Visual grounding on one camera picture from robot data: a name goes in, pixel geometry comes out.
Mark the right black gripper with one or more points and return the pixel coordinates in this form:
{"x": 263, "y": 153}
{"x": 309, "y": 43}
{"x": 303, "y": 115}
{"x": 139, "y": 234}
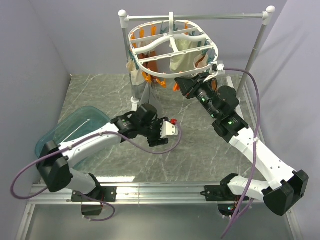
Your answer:
{"x": 189, "y": 86}

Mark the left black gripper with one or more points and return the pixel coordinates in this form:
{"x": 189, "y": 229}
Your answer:
{"x": 157, "y": 140}

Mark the orange front clip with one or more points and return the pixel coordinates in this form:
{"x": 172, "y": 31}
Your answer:
{"x": 176, "y": 87}

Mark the white oval clip hanger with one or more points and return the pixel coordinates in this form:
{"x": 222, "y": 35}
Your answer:
{"x": 159, "y": 34}

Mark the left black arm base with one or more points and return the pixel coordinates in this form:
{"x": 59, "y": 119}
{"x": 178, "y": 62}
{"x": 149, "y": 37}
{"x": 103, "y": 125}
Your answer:
{"x": 92, "y": 204}

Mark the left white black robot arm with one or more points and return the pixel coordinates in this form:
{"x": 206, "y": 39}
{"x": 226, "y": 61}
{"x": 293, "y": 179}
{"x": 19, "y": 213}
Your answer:
{"x": 57, "y": 169}

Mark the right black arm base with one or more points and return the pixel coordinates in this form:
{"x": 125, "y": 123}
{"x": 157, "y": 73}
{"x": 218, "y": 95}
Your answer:
{"x": 226, "y": 200}

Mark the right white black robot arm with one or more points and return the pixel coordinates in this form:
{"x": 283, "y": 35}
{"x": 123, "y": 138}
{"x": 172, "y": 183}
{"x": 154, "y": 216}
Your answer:
{"x": 283, "y": 186}

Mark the cream hanging underwear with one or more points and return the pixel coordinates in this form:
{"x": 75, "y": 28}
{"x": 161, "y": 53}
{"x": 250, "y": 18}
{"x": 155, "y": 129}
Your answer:
{"x": 184, "y": 62}

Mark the orange hanging underwear right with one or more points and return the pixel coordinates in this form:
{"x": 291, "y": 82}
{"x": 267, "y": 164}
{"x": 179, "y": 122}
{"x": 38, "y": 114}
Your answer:
{"x": 201, "y": 63}

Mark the rust hanging underwear back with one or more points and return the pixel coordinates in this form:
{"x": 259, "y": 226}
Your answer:
{"x": 152, "y": 65}

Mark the teal plastic basin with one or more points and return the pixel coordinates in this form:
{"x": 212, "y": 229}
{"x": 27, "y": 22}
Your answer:
{"x": 83, "y": 121}

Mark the silver white drying rack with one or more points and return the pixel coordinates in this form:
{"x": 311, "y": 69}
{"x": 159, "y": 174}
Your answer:
{"x": 265, "y": 16}

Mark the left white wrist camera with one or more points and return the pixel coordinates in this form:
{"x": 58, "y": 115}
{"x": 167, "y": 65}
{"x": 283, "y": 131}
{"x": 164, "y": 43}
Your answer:
{"x": 168, "y": 129}

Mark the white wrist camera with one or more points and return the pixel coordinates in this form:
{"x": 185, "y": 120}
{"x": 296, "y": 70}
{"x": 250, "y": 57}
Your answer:
{"x": 168, "y": 129}
{"x": 217, "y": 68}

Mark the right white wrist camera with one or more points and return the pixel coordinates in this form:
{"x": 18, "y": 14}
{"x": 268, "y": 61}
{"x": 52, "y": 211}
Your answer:
{"x": 217, "y": 68}

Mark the aluminium mounting rail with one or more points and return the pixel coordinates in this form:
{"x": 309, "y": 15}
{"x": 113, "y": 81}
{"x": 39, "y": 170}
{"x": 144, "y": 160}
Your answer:
{"x": 138, "y": 193}

